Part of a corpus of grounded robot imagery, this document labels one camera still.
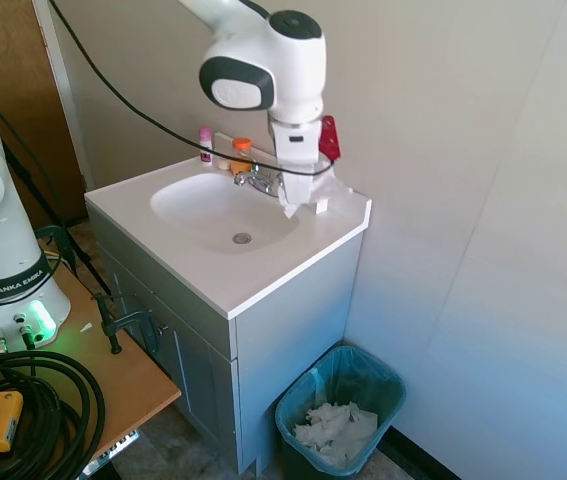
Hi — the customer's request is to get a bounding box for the chrome sink faucet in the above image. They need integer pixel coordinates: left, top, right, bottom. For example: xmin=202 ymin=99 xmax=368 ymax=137
xmin=233 ymin=163 xmax=285 ymax=197

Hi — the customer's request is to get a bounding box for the black metal clamp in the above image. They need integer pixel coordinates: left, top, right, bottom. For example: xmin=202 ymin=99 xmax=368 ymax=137
xmin=91 ymin=291 xmax=160 ymax=357

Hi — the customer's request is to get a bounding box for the red wrist camera mount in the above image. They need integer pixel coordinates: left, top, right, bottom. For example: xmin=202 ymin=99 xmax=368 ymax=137
xmin=318 ymin=115 xmax=343 ymax=163

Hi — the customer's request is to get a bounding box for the white tissue pile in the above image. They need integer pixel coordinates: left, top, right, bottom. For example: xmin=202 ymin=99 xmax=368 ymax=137
xmin=291 ymin=401 xmax=380 ymax=467

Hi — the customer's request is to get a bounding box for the blue plastic bin liner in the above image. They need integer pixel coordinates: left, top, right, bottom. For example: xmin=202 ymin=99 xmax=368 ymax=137
xmin=275 ymin=345 xmax=408 ymax=474

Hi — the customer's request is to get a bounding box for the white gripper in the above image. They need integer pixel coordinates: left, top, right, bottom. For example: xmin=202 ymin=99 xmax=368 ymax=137
xmin=268 ymin=115 xmax=330 ymax=216

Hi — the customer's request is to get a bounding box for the black tripod stand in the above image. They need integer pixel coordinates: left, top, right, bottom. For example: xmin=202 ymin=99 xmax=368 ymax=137
xmin=1 ymin=142 xmax=115 ymax=301

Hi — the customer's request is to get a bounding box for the black coiled cable bundle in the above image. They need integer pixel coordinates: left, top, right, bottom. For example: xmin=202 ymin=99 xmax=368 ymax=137
xmin=0 ymin=299 xmax=107 ymax=480

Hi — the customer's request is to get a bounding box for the orange lid bottle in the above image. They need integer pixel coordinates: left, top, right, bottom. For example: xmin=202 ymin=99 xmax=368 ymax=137
xmin=229 ymin=137 xmax=255 ymax=174

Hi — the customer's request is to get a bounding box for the brown wooden door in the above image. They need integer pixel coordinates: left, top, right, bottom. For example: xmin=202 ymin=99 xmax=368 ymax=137
xmin=0 ymin=0 xmax=89 ymax=230

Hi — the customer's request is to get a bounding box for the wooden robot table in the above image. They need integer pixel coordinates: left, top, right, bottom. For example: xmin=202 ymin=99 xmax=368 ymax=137
xmin=0 ymin=258 xmax=183 ymax=480

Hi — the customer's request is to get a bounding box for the white vanity sink top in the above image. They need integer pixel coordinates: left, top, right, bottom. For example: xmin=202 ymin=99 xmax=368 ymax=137
xmin=84 ymin=132 xmax=373 ymax=320

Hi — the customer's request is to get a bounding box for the dark green trash bin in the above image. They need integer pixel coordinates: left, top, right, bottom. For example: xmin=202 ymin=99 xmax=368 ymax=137
xmin=274 ymin=345 xmax=408 ymax=477

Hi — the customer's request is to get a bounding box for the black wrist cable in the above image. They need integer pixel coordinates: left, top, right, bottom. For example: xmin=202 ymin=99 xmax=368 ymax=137
xmin=47 ymin=0 xmax=338 ymax=177

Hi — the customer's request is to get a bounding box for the grey vanity cabinet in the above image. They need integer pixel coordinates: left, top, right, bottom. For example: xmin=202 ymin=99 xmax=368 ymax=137
xmin=86 ymin=203 xmax=365 ymax=477

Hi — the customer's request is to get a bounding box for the pink cap bottle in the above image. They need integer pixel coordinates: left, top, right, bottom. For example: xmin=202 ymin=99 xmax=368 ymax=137
xmin=198 ymin=126 xmax=215 ymax=165

